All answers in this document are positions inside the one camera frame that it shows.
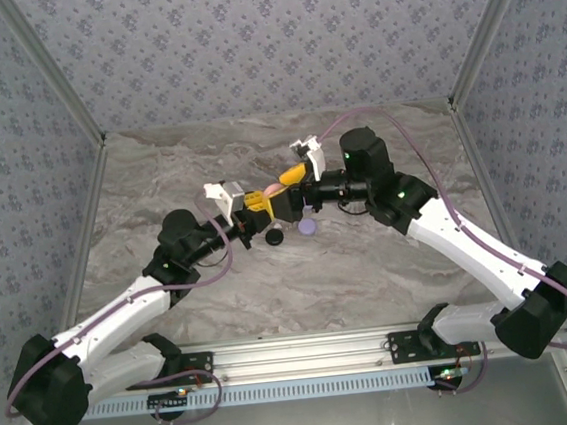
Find small controller board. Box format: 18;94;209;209
146;389;192;422
431;363;470;393

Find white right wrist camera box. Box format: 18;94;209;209
288;134;329;183

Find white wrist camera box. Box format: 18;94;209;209
202;178;249;219
288;134;329;183

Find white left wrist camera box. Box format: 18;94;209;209
202;178;249;219

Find aluminium side rail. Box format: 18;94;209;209
446;93;526;276
43;136;128;335

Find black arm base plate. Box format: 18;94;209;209
386;327;447;364
122;350;218;392

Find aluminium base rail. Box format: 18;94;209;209
75;314;509;397

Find aluminium corner post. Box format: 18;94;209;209
437;0;553;107
0;0;109;153

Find white slotted cable duct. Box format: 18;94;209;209
80;366;437;422

